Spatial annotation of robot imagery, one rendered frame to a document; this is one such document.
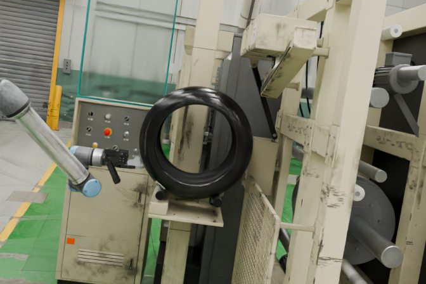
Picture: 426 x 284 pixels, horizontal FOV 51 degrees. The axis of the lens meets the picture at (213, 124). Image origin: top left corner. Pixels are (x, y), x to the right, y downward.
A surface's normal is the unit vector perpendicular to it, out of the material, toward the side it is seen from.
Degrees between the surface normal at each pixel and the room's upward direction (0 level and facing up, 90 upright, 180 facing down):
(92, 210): 90
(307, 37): 72
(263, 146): 90
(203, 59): 90
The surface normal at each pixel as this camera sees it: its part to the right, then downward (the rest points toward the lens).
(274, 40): 0.04, 0.09
